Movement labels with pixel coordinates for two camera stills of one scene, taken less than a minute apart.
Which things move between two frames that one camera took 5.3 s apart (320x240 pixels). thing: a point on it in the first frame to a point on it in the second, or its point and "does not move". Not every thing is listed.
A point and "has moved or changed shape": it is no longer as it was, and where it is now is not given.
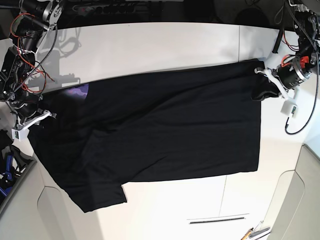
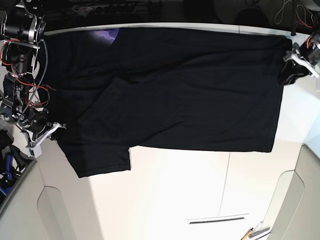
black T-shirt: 100,136 has moved or changed shape
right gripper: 286,77 to 306,55
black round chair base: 252,16 does not move
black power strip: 105,9 does not move
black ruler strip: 208,221 does not move
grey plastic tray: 293,213 does not move
